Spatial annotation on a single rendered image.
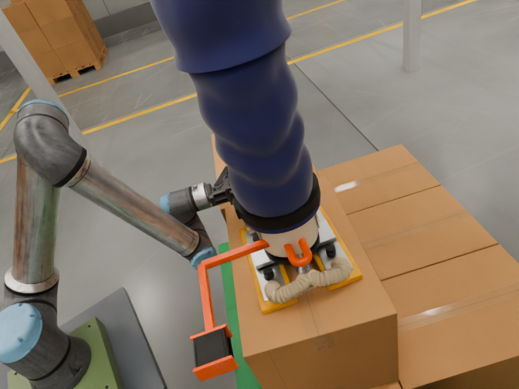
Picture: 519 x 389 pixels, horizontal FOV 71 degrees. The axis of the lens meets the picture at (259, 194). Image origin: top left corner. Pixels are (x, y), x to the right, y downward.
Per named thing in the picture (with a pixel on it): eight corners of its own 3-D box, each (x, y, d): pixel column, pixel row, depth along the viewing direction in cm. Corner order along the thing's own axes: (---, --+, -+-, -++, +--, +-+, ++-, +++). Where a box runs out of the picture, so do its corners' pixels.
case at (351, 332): (399, 380, 115) (398, 312, 89) (277, 414, 116) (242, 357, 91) (337, 244, 161) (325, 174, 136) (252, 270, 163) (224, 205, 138)
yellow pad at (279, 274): (298, 302, 99) (294, 292, 96) (263, 316, 99) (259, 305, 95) (267, 222, 125) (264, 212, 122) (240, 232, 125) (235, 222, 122)
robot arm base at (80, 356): (33, 411, 110) (11, 399, 104) (35, 357, 124) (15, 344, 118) (93, 377, 114) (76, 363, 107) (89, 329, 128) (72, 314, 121)
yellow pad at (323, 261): (363, 279, 99) (362, 267, 96) (329, 291, 99) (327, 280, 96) (319, 204, 126) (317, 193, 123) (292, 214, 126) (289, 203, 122)
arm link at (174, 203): (167, 211, 131) (156, 191, 125) (201, 200, 131) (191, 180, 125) (167, 228, 124) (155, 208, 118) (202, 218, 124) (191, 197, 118)
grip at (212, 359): (239, 368, 78) (232, 357, 75) (201, 382, 78) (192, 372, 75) (232, 333, 85) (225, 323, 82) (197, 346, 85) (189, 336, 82)
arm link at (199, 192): (200, 199, 131) (190, 179, 124) (212, 195, 130) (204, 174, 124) (201, 215, 124) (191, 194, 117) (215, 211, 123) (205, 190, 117)
